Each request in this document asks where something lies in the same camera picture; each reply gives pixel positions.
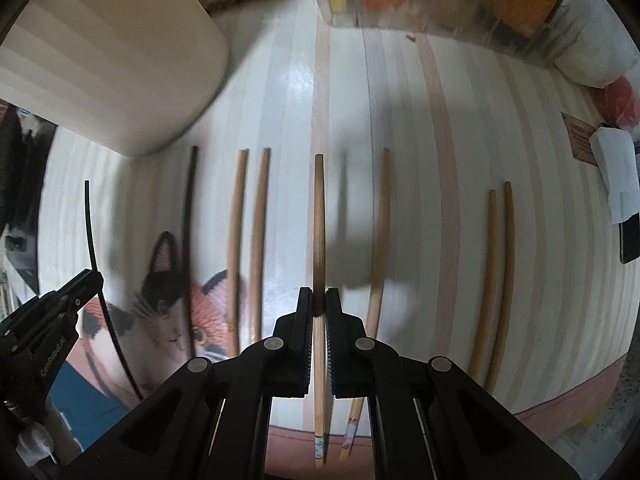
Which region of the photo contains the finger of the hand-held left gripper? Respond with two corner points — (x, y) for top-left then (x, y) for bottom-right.
(51, 269), (105, 312)

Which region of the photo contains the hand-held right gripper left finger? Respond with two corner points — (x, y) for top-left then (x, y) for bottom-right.
(62, 287), (315, 480)

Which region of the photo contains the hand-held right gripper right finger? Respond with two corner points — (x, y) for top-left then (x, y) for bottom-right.
(325, 287), (581, 480)

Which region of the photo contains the black chopstick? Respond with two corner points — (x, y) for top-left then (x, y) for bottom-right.
(184, 146), (199, 358)
(84, 180), (147, 402)

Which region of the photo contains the wooden chopstick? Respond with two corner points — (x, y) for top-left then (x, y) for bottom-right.
(312, 154), (327, 470)
(340, 148), (391, 462)
(227, 148), (249, 357)
(469, 190), (498, 377)
(485, 181), (516, 392)
(249, 147), (272, 343)

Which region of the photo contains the cream utensil holder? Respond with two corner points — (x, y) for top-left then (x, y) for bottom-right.
(0, 0), (232, 157)

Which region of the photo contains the black phone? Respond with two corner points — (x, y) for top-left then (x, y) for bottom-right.
(619, 209), (640, 265)

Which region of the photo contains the brown card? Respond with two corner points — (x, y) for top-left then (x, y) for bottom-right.
(561, 111), (602, 167)

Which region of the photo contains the white folded paper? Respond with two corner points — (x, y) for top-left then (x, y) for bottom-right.
(589, 126), (640, 223)

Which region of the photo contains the clear plastic container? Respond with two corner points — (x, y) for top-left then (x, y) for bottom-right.
(304, 0), (576, 58)

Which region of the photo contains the red round object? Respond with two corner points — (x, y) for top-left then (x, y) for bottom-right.
(604, 76), (640, 128)

